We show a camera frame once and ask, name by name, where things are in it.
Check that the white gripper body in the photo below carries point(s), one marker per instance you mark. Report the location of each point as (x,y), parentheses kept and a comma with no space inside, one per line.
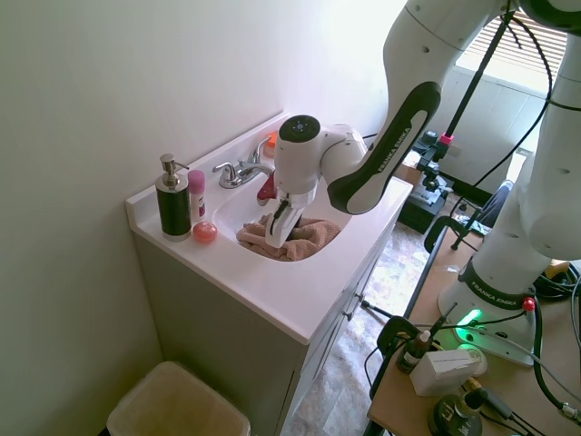
(281,227)

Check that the tan terry towel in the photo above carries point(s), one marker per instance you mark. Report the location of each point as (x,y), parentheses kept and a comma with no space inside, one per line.
(315,236)

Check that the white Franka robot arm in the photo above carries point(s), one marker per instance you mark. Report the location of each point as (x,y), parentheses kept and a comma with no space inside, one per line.
(395,145)

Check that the red object in sink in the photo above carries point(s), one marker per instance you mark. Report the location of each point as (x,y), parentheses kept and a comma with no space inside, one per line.
(267,191)

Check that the white vanity sink top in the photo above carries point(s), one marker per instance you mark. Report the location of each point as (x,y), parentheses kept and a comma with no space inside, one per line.
(272,290)

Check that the round pink soap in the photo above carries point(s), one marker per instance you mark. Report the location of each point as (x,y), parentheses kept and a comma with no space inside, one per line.
(205,232)

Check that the small orange container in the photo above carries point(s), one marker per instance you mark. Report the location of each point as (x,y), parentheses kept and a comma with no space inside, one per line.
(271,141)

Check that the pink cap deodorant stick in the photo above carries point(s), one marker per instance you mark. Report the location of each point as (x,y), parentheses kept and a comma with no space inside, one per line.
(196,191)

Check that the black chrome soap dispenser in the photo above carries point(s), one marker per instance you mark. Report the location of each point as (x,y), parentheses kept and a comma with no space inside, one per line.
(172,209)

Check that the grey vanity cabinet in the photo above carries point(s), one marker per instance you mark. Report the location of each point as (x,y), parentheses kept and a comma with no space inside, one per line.
(236,354)

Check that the black C clamp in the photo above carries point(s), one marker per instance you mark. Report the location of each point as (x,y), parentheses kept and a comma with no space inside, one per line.
(431,231)

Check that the black table clamp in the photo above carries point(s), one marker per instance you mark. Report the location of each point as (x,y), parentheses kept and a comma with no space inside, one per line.
(386,336)

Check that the dark dropper bottle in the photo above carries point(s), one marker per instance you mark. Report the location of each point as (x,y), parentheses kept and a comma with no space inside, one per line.
(414,354)

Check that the beige trash bin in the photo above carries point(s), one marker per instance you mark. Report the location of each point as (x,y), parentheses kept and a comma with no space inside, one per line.
(181,404)

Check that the small white box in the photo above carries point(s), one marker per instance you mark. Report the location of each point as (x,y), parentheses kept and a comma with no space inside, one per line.
(442,370)

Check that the round white jar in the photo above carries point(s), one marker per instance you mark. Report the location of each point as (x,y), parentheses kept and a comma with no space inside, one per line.
(480,361)

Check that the round black base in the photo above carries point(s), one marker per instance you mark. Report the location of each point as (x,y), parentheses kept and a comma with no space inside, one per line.
(454,415)

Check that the red emergency stop button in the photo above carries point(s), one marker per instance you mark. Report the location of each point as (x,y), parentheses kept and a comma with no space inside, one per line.
(528,304)

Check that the window with blinds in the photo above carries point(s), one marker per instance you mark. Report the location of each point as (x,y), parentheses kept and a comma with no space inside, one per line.
(522,59)

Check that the black camera stand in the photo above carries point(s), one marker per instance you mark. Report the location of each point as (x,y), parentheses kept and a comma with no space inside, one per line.
(476,77)

